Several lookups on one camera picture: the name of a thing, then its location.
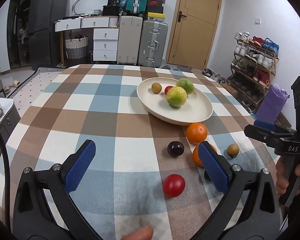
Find small red cherry tomato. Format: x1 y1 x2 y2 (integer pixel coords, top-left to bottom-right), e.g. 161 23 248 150
164 86 173 95

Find black cable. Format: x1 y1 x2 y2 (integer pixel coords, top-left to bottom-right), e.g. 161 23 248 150
0 116 13 230

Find wooden shoe rack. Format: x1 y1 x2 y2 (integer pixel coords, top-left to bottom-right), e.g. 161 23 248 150
226 31 280 113

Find purple bag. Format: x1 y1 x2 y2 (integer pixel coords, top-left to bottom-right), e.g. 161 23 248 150
255 83 290 123

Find brown longan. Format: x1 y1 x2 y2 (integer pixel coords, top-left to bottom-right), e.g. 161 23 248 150
151 82 162 94
226 144 239 158

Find wooden door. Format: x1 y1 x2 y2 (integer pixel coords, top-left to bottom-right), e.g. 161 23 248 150
166 0 222 69

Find orange mandarin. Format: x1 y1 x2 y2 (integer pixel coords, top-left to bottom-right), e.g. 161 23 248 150
192 141 217 168
186 122 207 145

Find black refrigerator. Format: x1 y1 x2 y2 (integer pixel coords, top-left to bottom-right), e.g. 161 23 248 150
28 0 68 70

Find dark plum large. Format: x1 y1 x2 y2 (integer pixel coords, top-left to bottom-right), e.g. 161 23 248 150
167 141 185 157

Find yellow guava fruit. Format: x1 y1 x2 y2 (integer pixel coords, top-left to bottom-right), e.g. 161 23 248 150
166 86 187 108

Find white drawer desk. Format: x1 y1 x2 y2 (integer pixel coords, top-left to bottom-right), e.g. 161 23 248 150
55 16 119 62

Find person's right hand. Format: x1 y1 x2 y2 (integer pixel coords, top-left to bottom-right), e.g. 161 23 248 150
275 157 300 195

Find person's left hand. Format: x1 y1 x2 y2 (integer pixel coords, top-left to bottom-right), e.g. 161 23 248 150
121 225 154 240

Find green passion fruit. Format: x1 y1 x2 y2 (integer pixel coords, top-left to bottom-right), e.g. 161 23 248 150
176 78 194 95

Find cream round plate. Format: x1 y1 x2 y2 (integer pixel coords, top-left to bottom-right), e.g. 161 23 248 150
136 77 213 126

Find dark plum small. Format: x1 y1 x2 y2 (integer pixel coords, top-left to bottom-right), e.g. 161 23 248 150
204 170 211 181

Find silver suitcase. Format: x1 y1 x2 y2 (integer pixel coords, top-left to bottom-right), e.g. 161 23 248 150
138 20 168 68

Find large red cherry tomato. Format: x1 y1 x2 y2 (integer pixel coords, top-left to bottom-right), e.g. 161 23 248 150
162 174 185 198

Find woven laundry basket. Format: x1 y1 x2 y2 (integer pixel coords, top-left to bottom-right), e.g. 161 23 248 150
65 35 89 67

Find checkered tablecloth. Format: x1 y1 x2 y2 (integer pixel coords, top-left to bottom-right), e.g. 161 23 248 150
6 64 276 239

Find beige suitcase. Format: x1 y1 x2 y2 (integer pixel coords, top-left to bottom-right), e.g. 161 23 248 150
117 16 143 65

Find stacked shoe boxes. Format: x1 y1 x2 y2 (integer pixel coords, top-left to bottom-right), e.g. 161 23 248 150
146 0 166 22

